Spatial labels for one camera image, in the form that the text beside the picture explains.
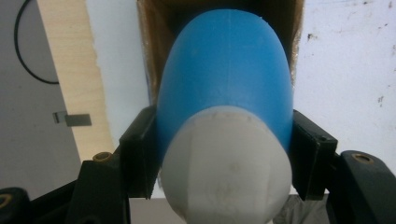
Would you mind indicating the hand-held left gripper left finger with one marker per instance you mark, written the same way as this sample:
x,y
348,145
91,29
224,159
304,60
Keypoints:
x,y
138,149

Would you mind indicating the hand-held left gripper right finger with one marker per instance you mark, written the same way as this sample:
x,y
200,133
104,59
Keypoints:
x,y
311,155

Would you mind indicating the blue cardboard box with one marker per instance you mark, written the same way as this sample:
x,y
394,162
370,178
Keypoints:
x,y
154,46

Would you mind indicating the blue dish soap bottle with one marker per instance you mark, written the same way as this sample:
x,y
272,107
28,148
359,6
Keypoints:
x,y
227,93

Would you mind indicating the grey tape strip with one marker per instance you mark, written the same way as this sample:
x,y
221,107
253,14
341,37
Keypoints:
x,y
77,120

